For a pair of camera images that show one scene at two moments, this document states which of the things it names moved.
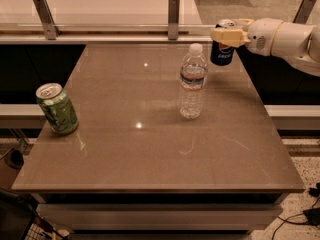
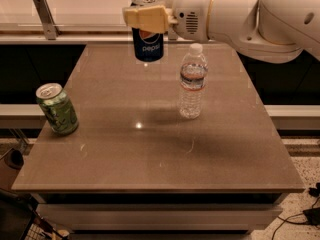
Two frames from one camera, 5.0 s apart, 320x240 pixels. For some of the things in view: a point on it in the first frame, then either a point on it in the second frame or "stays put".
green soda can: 58,109 stays put
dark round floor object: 14,158 stays put
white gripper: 263,35 → 190,14
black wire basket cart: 20,219 stays put
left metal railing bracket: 46,17 stays put
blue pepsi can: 221,55 → 147,46
